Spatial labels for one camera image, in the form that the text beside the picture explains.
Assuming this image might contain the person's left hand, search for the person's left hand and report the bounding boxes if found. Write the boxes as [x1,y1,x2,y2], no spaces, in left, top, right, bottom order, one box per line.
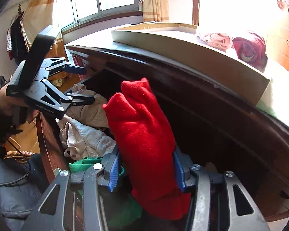
[0,84,28,125]

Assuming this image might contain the beige tied curtain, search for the beige tied curtain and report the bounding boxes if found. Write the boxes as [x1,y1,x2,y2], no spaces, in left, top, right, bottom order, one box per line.
[138,0,169,23]

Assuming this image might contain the window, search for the window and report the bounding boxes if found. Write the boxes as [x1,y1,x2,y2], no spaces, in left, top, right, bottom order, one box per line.
[53,0,139,29]

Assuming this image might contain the wooden drawer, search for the wooden drawer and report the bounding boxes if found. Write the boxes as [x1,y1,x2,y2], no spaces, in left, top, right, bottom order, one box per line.
[36,67,289,231]

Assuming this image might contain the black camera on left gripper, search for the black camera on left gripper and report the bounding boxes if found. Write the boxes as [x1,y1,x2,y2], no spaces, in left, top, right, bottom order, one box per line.
[18,34,57,90]

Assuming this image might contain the bright red underwear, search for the bright red underwear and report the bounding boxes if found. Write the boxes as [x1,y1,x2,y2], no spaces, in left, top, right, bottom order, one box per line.
[103,78,191,221]

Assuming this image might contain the dark red grey-banded underwear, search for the dark red grey-banded underwear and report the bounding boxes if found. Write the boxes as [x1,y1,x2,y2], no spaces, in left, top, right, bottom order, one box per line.
[232,31,267,72]

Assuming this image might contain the green underwear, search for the green underwear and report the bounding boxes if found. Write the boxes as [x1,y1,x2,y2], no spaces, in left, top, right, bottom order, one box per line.
[69,157,143,230]

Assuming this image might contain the beige dotted underwear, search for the beige dotted underwear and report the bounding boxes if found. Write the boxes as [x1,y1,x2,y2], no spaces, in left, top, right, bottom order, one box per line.
[66,84,108,128]

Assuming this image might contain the shallow cardboard box tray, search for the shallow cardboard box tray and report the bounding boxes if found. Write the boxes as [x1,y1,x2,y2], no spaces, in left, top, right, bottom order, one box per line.
[112,23,270,105]

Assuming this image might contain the pink lace underwear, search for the pink lace underwear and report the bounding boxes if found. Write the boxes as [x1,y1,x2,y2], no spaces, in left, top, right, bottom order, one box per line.
[198,33,233,52]

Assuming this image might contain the light blue dotted underwear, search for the light blue dotted underwear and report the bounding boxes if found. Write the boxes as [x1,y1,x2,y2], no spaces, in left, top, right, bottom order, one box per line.
[57,115,116,161]

